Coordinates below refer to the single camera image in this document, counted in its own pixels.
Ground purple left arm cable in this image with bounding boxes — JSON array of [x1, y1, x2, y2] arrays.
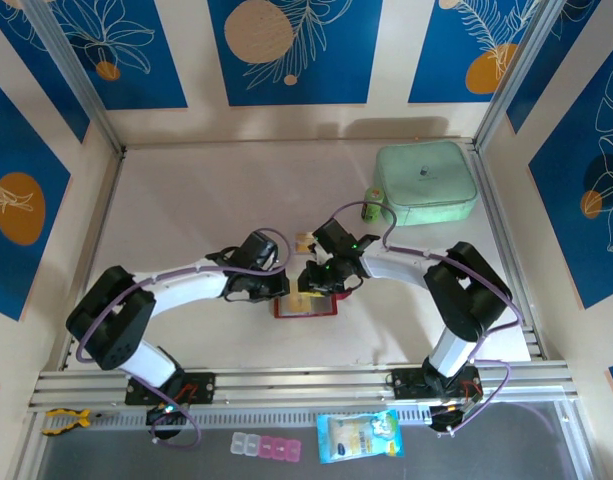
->
[[75, 227, 293, 447]]

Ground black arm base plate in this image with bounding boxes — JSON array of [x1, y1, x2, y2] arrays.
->
[[389, 367, 482, 401], [124, 372, 217, 406]]

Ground aluminium frame post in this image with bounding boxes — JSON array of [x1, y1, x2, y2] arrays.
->
[[23, 0, 127, 154], [473, 0, 570, 151]]

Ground aluminium side rail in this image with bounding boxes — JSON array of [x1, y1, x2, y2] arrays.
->
[[60, 147, 127, 371], [468, 142, 546, 361]]

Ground mint green zip pouch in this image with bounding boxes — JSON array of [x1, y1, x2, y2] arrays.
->
[[374, 140, 477, 229]]

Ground red leather card holder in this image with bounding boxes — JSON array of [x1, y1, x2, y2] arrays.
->
[[271, 292, 352, 320]]

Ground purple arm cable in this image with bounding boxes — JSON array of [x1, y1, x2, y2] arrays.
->
[[75, 227, 293, 447], [330, 200, 525, 434]]

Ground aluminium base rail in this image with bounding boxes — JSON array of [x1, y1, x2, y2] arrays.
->
[[28, 362, 580, 414]]

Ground yellow handled pliers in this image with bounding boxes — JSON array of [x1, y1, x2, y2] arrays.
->
[[40, 407, 115, 436]]

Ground small green bottle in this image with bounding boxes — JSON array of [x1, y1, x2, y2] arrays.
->
[[360, 186, 386, 224]]

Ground blue and white snack packet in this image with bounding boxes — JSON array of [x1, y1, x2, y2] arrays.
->
[[316, 409, 405, 465]]

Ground grey slotted cable duct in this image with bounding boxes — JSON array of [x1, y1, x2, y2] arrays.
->
[[88, 405, 435, 427]]

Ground black controller board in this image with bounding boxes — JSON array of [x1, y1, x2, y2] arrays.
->
[[429, 387, 483, 432], [145, 402, 190, 427]]

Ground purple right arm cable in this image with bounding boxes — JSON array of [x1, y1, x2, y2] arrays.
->
[[330, 200, 525, 434]]

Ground beige credit card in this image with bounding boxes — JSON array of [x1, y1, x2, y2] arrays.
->
[[294, 231, 320, 255], [288, 279, 312, 315]]

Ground white and pink pill organizer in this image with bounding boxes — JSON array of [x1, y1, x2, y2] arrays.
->
[[230, 432, 303, 462]]

